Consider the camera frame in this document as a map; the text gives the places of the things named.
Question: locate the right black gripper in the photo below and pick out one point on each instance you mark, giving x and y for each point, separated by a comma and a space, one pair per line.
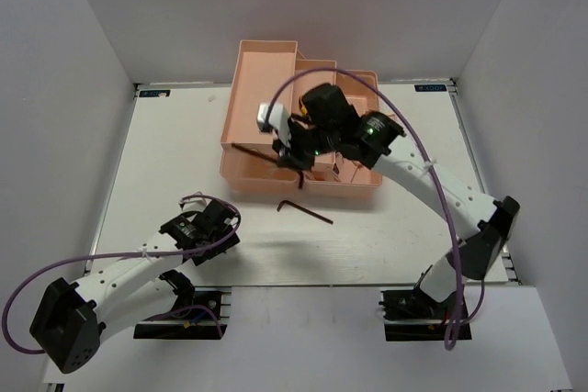
288, 156

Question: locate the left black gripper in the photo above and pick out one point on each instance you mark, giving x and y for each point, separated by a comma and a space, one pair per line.
216, 250

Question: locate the yellow side cutter pliers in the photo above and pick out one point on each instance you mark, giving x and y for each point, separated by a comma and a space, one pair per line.
302, 108

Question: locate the long hex key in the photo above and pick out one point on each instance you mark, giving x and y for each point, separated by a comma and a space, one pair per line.
311, 213
267, 158

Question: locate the pink plastic tool box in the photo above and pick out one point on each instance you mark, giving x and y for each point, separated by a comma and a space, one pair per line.
269, 80

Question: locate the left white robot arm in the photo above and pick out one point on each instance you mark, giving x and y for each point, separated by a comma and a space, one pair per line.
75, 318

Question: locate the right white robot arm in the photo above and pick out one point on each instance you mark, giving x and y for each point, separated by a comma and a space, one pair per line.
479, 224

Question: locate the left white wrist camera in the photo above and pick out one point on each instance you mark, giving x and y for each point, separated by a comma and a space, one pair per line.
192, 202

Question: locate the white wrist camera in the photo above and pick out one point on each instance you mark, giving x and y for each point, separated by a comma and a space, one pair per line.
275, 119
192, 202

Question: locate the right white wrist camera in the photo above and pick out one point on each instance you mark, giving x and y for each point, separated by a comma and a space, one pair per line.
275, 119

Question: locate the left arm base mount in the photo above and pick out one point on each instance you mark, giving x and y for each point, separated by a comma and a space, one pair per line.
196, 313

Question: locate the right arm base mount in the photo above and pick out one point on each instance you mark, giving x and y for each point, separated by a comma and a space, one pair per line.
408, 319

